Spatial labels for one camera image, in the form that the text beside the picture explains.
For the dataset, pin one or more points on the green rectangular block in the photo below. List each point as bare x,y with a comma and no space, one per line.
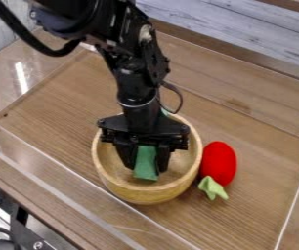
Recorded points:
144,168

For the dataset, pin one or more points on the black metal stand base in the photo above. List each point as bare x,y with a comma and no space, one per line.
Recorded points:
22,237

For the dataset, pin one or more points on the red felt strawberry toy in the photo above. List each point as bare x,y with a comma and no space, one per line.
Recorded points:
218,169

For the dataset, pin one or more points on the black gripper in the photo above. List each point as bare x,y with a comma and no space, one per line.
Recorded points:
146,126

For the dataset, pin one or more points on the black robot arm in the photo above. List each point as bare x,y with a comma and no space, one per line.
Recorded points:
118,28

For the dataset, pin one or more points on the clear acrylic tray wall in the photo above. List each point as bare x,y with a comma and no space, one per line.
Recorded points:
47,170

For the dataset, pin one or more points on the brown wooden bowl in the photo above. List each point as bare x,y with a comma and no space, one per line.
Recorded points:
172,182

